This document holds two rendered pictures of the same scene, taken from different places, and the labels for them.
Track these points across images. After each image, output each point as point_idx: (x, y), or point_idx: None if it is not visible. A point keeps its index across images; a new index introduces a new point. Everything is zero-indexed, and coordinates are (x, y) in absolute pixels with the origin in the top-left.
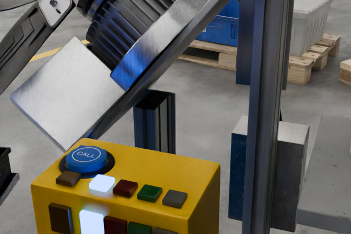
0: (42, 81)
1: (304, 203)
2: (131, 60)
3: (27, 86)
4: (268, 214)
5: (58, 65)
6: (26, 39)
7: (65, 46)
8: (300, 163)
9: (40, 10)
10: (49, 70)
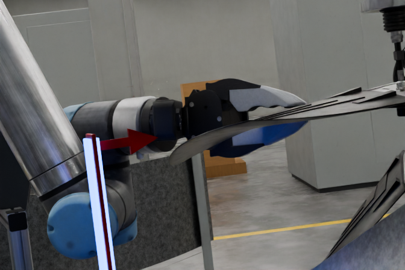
0: (354, 260)
1: None
2: None
3: (331, 264)
4: None
5: (382, 237)
6: (374, 204)
7: (399, 209)
8: None
9: (401, 161)
10: (367, 244)
